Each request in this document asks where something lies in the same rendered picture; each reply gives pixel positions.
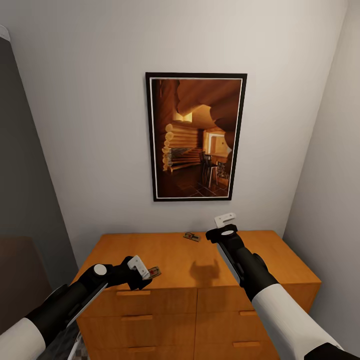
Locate mousetrap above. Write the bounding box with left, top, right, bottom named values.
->
left=148, top=266, right=162, bottom=280
left=183, top=232, right=201, bottom=242

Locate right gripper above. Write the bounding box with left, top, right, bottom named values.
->
left=205, top=224, right=237, bottom=244

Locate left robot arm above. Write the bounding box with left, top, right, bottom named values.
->
left=0, top=255, right=152, bottom=360

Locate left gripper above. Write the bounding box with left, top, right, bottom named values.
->
left=118, top=256, right=152, bottom=291

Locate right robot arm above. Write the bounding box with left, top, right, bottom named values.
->
left=205, top=212, right=360, bottom=360

